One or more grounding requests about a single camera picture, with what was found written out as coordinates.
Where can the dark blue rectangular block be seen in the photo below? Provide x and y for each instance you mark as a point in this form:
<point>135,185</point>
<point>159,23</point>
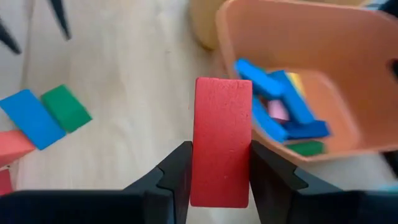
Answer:
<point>308,130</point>

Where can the small yellow block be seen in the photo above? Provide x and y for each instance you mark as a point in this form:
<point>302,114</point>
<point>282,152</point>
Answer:
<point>298,82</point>

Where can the red triangle block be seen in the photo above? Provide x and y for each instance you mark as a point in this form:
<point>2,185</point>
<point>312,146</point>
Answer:
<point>4,183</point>

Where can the yellow plastic bin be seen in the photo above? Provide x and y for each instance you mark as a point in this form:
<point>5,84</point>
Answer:
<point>205,21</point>

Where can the blue triangle block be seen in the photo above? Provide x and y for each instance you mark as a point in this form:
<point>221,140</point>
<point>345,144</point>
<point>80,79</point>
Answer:
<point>31,119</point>

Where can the orange plastic bin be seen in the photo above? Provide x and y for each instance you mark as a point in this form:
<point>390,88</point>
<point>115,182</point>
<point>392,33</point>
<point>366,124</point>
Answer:
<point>342,62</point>

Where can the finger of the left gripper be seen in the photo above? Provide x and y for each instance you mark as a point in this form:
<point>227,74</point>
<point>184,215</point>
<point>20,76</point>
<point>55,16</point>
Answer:
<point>9,39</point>
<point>60,18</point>

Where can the pink rectangular block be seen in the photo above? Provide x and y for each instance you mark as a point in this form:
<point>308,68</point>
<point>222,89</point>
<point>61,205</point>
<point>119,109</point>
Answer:
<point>277,110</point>

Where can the red rectangular block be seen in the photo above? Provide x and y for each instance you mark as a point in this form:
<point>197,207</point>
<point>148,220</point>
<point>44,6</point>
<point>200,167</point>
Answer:
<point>220,140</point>

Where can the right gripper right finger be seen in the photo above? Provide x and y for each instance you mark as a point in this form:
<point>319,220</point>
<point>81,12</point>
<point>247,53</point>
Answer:
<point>270,186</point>

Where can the green rectangular block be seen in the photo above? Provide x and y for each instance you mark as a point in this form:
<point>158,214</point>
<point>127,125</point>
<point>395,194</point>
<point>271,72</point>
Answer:
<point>306,148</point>
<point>66,107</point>

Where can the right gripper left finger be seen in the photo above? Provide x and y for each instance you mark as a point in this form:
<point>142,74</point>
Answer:
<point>168,186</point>

